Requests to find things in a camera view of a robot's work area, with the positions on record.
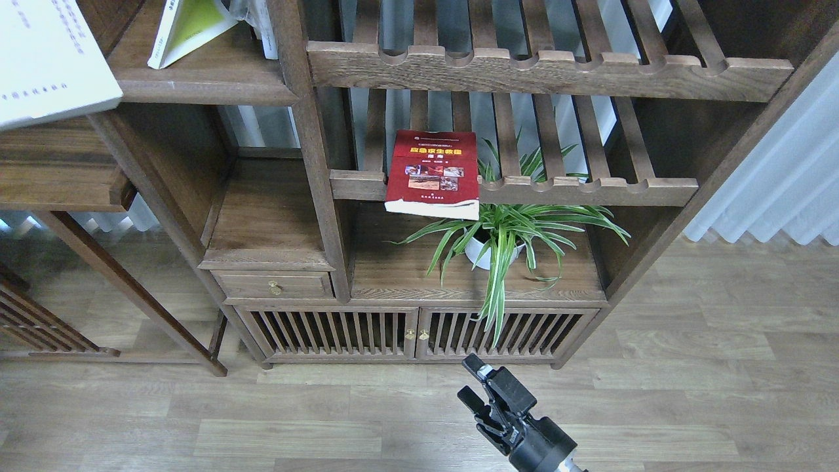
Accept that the white plant pot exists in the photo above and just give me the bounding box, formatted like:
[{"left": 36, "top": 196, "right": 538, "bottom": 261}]
[{"left": 465, "top": 228, "right": 525, "bottom": 271}]

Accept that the wooden side table left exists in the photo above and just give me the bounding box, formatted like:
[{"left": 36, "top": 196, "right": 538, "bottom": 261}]
[{"left": 1, "top": 117, "right": 227, "bottom": 376}]

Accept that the white book top shelf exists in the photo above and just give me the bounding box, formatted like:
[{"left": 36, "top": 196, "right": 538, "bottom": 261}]
[{"left": 1, "top": 1, "right": 123, "bottom": 130}]

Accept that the green spider plant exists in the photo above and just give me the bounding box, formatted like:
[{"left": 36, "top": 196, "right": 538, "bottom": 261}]
[{"left": 402, "top": 160, "right": 629, "bottom": 342}]

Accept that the brass drawer knob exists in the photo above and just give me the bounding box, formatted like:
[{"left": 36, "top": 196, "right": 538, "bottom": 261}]
[{"left": 269, "top": 281, "right": 283, "bottom": 296}]

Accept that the dark wooden bookshelf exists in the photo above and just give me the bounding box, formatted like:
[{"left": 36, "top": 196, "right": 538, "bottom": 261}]
[{"left": 78, "top": 1, "right": 837, "bottom": 368}]

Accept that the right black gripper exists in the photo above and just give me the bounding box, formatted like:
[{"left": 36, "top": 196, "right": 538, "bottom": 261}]
[{"left": 458, "top": 353, "right": 579, "bottom": 471}]

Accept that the white curtain right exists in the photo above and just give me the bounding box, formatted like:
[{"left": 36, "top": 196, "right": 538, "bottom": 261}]
[{"left": 684, "top": 56, "right": 838, "bottom": 246}]

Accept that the yellow-green book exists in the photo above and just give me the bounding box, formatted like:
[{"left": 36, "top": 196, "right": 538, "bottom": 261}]
[{"left": 147, "top": 1, "right": 239, "bottom": 69}]

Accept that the plastic-wrapped white book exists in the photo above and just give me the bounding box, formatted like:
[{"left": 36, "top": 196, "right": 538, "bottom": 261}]
[{"left": 229, "top": 0, "right": 279, "bottom": 60}]

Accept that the red book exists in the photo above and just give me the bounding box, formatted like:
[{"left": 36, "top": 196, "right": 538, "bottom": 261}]
[{"left": 385, "top": 130, "right": 479, "bottom": 220}]

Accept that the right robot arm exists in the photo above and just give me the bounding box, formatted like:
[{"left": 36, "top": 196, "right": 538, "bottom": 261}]
[{"left": 458, "top": 353, "right": 579, "bottom": 471}]

